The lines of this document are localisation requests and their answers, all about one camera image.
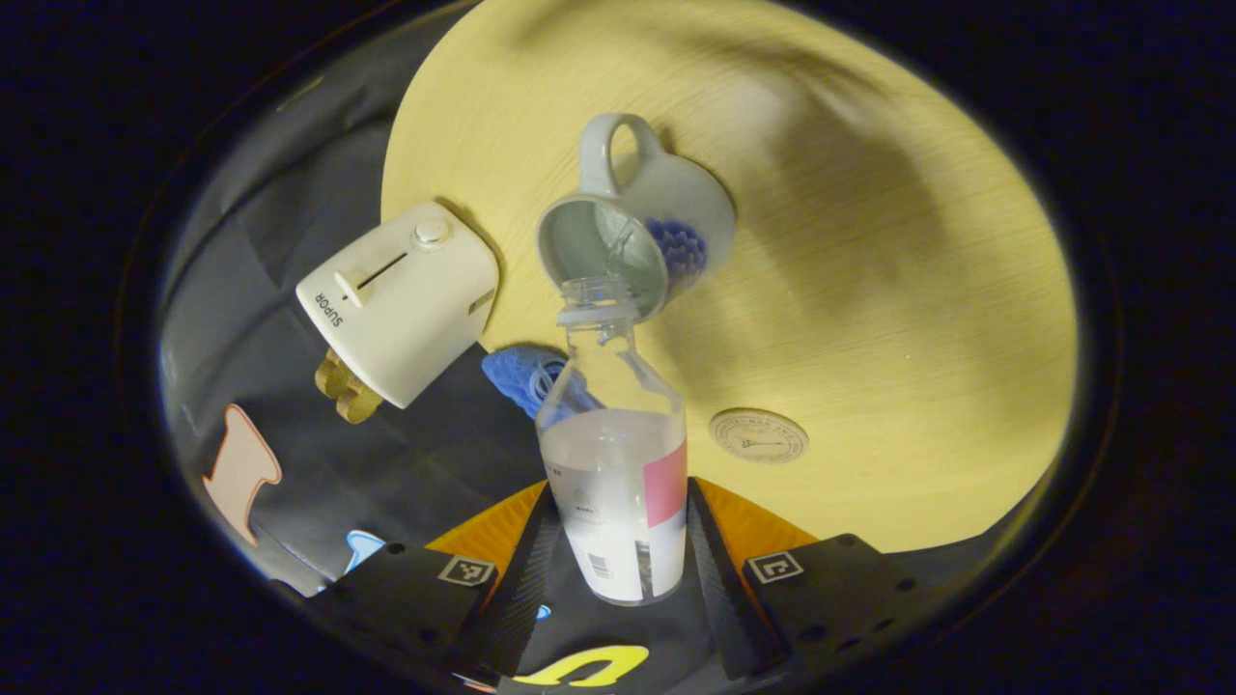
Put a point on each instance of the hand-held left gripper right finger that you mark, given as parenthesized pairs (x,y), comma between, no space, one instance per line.
(715,598)

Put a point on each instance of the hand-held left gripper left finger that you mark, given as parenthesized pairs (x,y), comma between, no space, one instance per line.
(526,598)

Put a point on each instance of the clear plastic water bottle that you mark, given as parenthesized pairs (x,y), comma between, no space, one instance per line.
(608,463)

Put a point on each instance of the round wooden coaster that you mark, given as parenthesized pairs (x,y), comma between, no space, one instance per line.
(759,436)

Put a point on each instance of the white blue-patterned teacup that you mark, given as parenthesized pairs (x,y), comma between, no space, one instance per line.
(676,203)

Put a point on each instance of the blue towel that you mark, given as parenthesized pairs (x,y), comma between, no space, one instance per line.
(517,372)

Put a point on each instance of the white toaster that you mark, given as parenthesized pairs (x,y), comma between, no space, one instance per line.
(406,309)

